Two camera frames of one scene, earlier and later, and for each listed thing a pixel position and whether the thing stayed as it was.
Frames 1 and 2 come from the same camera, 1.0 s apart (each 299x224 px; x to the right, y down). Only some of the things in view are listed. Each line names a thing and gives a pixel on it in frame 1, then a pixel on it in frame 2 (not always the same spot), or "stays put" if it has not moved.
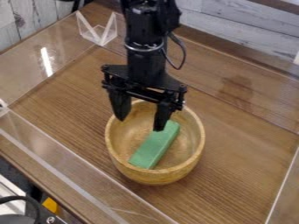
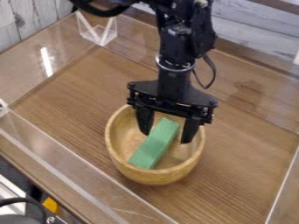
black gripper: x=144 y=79 to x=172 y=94
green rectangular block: x=145 y=156 stays put
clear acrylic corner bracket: x=100 y=34 stays put
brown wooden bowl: x=125 y=136 stays put
